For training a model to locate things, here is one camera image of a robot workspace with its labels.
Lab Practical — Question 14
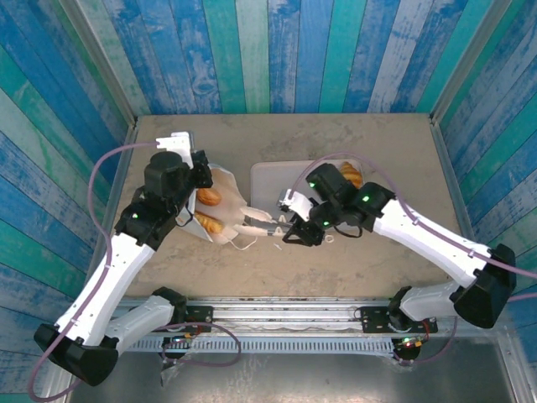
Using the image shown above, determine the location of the golden fake croissant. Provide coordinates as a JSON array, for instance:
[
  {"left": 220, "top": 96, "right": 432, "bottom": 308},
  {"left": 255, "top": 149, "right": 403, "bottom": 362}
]
[{"left": 338, "top": 161, "right": 364, "bottom": 190}]

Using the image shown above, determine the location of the black mounting plate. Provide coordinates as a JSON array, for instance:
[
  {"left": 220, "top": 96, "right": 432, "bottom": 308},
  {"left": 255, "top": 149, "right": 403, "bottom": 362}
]
[
  {"left": 184, "top": 305, "right": 215, "bottom": 335},
  {"left": 359, "top": 306, "right": 440, "bottom": 335}
]

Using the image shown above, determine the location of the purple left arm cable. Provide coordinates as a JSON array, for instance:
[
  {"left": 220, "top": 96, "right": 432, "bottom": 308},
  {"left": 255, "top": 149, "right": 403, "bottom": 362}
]
[{"left": 27, "top": 141, "right": 243, "bottom": 400}]

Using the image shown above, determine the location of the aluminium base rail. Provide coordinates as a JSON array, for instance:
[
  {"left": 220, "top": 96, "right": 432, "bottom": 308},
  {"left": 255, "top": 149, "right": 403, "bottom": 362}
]
[{"left": 117, "top": 296, "right": 513, "bottom": 339}]

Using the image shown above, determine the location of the golden spiral fake bread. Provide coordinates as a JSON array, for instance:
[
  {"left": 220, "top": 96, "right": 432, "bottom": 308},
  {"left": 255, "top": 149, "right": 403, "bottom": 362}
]
[{"left": 193, "top": 211, "right": 226, "bottom": 235}]

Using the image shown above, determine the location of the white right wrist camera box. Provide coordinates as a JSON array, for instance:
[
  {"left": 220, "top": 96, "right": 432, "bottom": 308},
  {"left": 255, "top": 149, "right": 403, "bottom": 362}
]
[{"left": 278, "top": 188, "right": 315, "bottom": 220}]

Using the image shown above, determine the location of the white plastic tray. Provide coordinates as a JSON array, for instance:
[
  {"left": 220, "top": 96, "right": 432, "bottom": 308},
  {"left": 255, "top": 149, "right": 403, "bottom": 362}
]
[{"left": 250, "top": 160, "right": 367, "bottom": 233}]

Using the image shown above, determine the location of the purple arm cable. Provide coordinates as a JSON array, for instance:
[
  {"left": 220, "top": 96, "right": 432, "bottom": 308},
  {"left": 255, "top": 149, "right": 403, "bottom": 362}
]
[
  {"left": 289, "top": 151, "right": 537, "bottom": 367},
  {"left": 27, "top": 141, "right": 243, "bottom": 400}
]

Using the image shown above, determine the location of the aluminium side rail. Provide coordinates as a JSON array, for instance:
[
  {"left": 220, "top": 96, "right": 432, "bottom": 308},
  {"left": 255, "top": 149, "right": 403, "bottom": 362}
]
[
  {"left": 430, "top": 119, "right": 498, "bottom": 303},
  {"left": 79, "top": 123, "right": 139, "bottom": 303}
]

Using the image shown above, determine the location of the grey metal base sheet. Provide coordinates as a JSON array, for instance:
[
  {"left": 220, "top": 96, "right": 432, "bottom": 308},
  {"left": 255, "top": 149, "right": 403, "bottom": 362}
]
[{"left": 69, "top": 351, "right": 519, "bottom": 403}]

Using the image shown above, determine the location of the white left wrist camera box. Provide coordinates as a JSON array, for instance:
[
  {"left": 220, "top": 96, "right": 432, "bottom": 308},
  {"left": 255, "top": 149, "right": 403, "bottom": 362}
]
[{"left": 155, "top": 131, "right": 196, "bottom": 169}]

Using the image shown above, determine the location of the white printed paper bag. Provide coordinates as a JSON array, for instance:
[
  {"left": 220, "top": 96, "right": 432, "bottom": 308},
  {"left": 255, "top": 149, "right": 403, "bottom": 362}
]
[{"left": 180, "top": 162, "right": 259, "bottom": 252}]

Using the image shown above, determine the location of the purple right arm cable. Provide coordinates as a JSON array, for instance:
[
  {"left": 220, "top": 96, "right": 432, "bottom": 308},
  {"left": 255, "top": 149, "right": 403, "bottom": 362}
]
[{"left": 289, "top": 151, "right": 537, "bottom": 367}]

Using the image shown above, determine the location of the grey slotted cable duct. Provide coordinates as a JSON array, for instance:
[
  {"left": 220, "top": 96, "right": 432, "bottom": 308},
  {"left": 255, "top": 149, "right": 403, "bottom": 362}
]
[{"left": 125, "top": 337, "right": 398, "bottom": 357}]

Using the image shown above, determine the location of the aluminium corner post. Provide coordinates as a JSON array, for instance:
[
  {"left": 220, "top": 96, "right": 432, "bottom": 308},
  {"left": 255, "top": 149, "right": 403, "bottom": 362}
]
[
  {"left": 430, "top": 0, "right": 511, "bottom": 125},
  {"left": 58, "top": 0, "right": 139, "bottom": 129}
]

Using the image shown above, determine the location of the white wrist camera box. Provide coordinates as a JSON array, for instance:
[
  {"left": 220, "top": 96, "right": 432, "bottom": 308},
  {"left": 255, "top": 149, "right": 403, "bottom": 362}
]
[
  {"left": 155, "top": 131, "right": 196, "bottom": 169},
  {"left": 278, "top": 188, "right": 315, "bottom": 220}
]

